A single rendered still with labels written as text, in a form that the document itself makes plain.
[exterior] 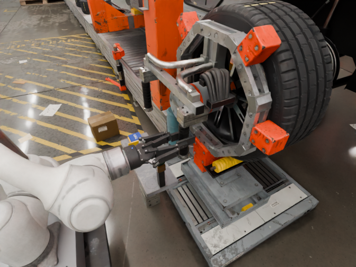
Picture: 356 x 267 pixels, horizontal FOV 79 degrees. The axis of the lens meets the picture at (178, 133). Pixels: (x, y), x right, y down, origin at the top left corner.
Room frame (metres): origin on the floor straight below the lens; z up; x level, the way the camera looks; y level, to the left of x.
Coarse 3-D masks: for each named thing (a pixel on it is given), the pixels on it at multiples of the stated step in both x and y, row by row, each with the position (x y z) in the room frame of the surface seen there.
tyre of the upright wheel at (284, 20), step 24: (264, 0) 0.98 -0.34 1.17; (240, 24) 0.80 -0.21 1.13; (264, 24) 0.72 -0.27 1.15; (288, 24) 0.75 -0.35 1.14; (312, 24) 0.78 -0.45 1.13; (288, 48) 0.66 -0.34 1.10; (312, 48) 0.70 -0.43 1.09; (288, 72) 0.61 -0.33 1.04; (312, 72) 0.64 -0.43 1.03; (288, 96) 0.57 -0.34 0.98; (312, 96) 0.61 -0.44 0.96; (288, 120) 0.55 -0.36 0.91; (312, 120) 0.61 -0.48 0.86; (288, 144) 0.60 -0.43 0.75
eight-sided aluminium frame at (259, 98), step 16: (192, 32) 0.92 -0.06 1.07; (208, 32) 0.82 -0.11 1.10; (224, 32) 0.75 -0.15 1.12; (240, 32) 0.74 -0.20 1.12; (192, 48) 0.98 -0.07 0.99; (240, 64) 0.65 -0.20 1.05; (256, 64) 0.66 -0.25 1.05; (240, 80) 0.64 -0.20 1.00; (256, 80) 0.63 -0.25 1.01; (256, 96) 0.57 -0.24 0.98; (256, 112) 0.55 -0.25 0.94; (192, 128) 0.87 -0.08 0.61; (208, 144) 0.75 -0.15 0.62; (240, 144) 0.58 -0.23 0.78
